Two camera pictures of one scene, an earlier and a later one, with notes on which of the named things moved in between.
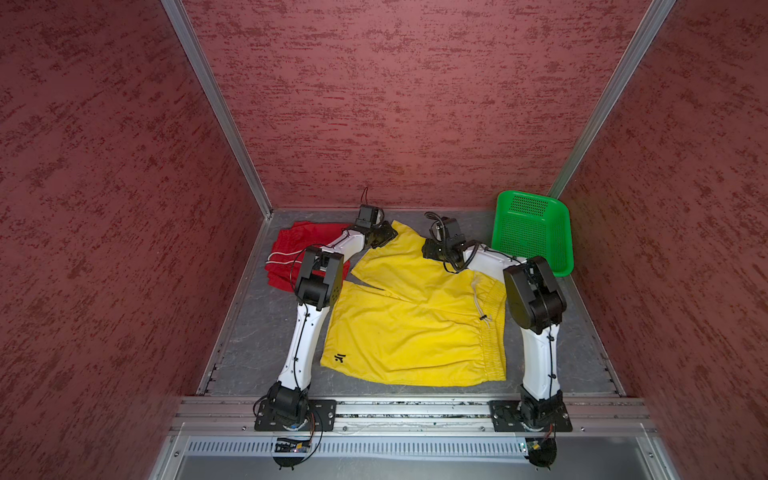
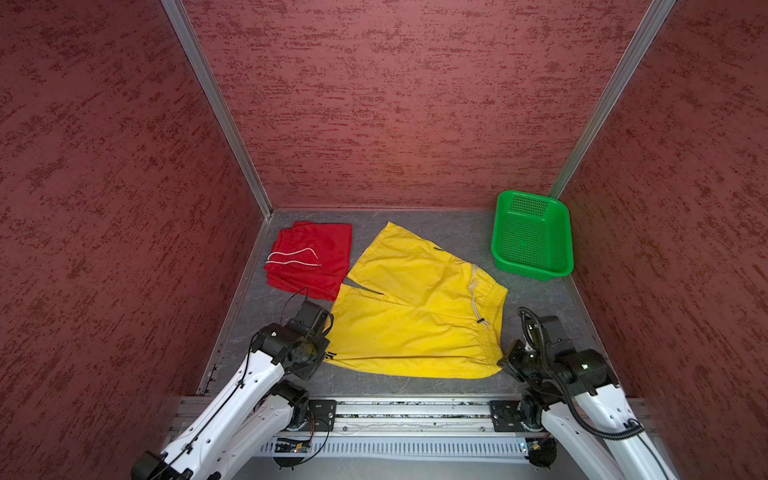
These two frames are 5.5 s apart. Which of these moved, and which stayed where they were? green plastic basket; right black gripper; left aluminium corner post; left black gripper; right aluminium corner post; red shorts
Moved: left black gripper; right black gripper
Stayed: red shorts; green plastic basket; left aluminium corner post; right aluminium corner post
